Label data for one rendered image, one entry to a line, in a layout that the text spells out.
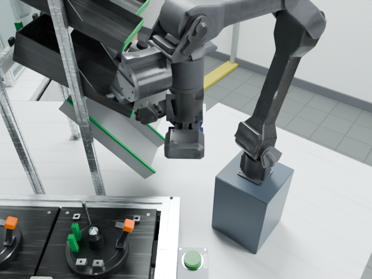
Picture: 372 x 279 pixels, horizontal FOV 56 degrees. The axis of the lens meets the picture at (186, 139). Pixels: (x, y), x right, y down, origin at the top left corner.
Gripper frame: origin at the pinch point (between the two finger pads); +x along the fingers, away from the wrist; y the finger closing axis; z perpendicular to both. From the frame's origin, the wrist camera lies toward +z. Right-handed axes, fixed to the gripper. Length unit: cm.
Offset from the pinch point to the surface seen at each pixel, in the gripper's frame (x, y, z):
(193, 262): 28.3, 7.5, -1.8
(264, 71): 121, -247, -67
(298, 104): 125, -198, -89
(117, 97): 2.6, -17.3, 15.9
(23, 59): -5.6, -19.0, 35.4
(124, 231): 20.1, 5.7, 12.5
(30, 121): 39, -56, 61
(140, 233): 28.4, 0.4, 10.7
